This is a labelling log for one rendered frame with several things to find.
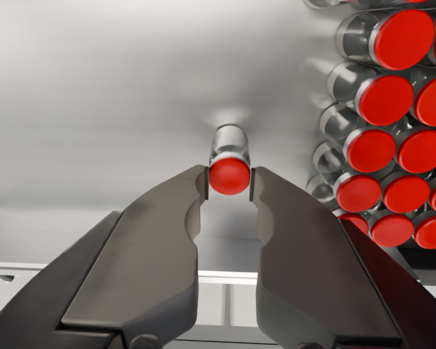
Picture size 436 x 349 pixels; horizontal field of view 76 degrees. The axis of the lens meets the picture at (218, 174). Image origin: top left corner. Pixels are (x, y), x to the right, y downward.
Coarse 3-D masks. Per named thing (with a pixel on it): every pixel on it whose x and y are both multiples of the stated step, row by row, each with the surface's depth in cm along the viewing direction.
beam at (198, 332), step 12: (180, 336) 95; (192, 336) 95; (204, 336) 95; (216, 336) 95; (228, 336) 95; (240, 336) 95; (252, 336) 95; (264, 336) 95; (168, 348) 91; (180, 348) 91; (192, 348) 91; (204, 348) 91; (216, 348) 91; (228, 348) 91; (240, 348) 91; (252, 348) 91; (264, 348) 91; (276, 348) 91
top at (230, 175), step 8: (216, 160) 13; (224, 160) 13; (232, 160) 13; (240, 160) 13; (216, 168) 13; (224, 168) 13; (232, 168) 13; (240, 168) 13; (248, 168) 13; (216, 176) 13; (224, 176) 13; (232, 176) 13; (240, 176) 13; (248, 176) 13; (216, 184) 13; (224, 184) 14; (232, 184) 13; (240, 184) 13; (248, 184) 13; (224, 192) 14; (232, 192) 14; (240, 192) 14
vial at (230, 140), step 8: (224, 128) 16; (232, 128) 16; (216, 136) 16; (224, 136) 15; (232, 136) 15; (240, 136) 15; (216, 144) 15; (224, 144) 14; (232, 144) 14; (240, 144) 14; (216, 152) 14; (224, 152) 14; (232, 152) 13; (240, 152) 14; (248, 152) 15; (248, 160) 14
